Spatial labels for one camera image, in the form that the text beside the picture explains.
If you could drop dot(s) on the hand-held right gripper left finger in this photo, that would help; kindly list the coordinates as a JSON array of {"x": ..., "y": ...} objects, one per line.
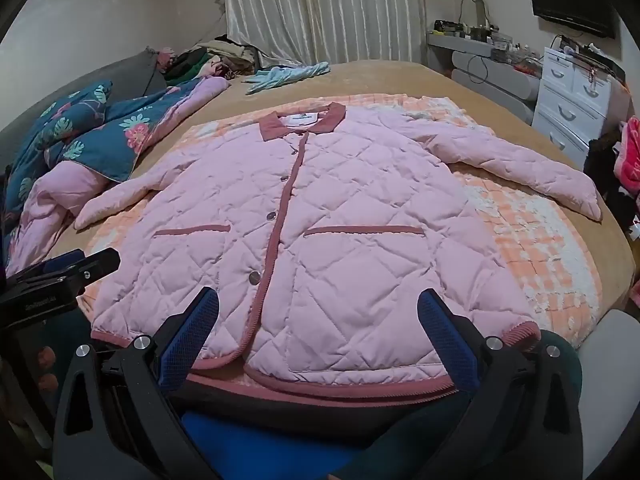
[{"x": 192, "y": 330}]

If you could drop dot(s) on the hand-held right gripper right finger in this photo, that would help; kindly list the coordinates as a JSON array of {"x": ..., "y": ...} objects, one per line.
[{"x": 445, "y": 330}]

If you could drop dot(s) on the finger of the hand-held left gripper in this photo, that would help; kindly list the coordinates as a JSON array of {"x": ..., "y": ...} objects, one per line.
[
  {"x": 62, "y": 261},
  {"x": 102, "y": 262}
]

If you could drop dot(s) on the pink quilted jacket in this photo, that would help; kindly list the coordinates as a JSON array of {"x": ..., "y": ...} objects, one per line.
[{"x": 350, "y": 235}]

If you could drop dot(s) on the pile of clothes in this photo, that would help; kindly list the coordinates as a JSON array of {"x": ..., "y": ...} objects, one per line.
[{"x": 225, "y": 57}]

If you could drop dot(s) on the person's left hand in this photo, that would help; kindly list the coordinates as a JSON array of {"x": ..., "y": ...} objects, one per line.
[{"x": 46, "y": 360}]

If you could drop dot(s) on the orange checked blanket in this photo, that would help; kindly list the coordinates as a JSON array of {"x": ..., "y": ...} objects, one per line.
[{"x": 540, "y": 245}]

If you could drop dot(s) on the teal floral quilt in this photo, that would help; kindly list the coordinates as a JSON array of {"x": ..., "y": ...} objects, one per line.
[{"x": 120, "y": 135}]

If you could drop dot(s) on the person's dark clothing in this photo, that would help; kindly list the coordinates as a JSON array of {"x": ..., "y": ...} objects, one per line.
[{"x": 310, "y": 402}]

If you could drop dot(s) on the white rounded furniture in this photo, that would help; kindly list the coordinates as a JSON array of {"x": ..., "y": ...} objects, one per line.
[{"x": 610, "y": 375}]

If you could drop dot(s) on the black garment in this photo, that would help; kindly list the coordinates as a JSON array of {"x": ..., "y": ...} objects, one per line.
[{"x": 605, "y": 170}]

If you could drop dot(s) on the grey rounded desk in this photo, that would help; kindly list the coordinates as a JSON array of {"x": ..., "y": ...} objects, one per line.
[{"x": 500, "y": 85}]

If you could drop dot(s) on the light blue cloth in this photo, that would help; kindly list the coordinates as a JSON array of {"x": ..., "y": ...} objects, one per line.
[{"x": 280, "y": 77}]

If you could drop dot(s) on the bright pink cloth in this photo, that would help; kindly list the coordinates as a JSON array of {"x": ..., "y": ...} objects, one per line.
[{"x": 632, "y": 155}]

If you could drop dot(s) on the white drawer cabinet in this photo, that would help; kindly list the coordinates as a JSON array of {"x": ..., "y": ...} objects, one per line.
[{"x": 570, "y": 105}]

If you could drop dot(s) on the tan bed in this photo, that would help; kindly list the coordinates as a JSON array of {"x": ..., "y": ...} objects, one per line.
[{"x": 360, "y": 80}]

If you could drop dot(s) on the assorted desk clutter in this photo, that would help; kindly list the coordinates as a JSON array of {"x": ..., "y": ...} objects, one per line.
[{"x": 480, "y": 35}]

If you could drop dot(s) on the white striped curtain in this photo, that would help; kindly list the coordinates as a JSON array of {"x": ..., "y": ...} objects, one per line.
[{"x": 320, "y": 10}]

